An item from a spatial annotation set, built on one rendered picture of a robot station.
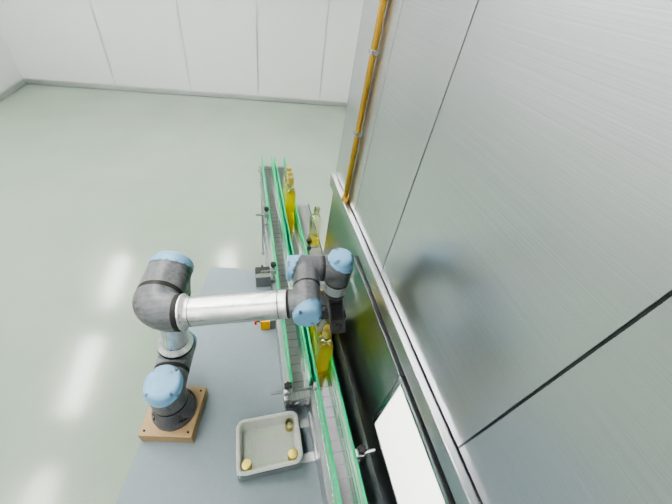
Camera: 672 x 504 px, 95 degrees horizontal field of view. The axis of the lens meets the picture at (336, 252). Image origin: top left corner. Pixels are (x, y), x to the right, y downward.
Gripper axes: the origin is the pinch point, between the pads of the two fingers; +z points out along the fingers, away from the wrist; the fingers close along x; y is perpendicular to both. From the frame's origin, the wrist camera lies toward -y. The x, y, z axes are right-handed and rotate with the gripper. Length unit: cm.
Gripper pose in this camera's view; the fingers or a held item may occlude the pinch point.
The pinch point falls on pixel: (328, 330)
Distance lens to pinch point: 114.4
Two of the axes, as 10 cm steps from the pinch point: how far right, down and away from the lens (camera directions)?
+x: -9.6, 0.5, -2.7
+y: -2.3, -6.8, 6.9
